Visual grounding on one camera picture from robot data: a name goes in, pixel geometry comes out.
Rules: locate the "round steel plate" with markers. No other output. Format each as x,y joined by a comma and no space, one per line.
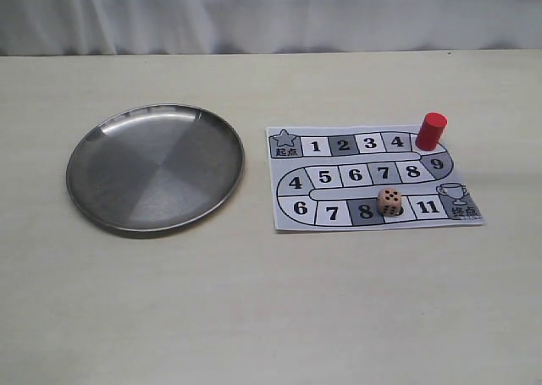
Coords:
154,169

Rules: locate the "white curtain backdrop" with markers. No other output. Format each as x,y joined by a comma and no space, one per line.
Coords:
114,27

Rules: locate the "wooden die black pips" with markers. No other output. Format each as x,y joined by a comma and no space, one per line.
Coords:
389,202

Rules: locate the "red cylinder game piece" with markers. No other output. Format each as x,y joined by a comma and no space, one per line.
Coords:
431,130

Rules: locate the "paper number game board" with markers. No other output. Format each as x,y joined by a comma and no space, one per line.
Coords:
328,179

